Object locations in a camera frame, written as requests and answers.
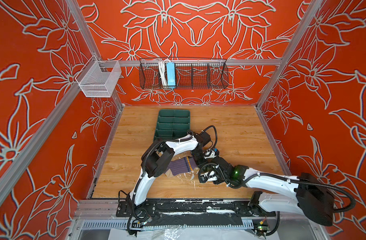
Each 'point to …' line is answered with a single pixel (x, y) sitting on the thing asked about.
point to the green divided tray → (172, 124)
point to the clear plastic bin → (98, 78)
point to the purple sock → (181, 165)
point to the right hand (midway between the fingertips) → (208, 166)
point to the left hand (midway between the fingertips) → (205, 168)
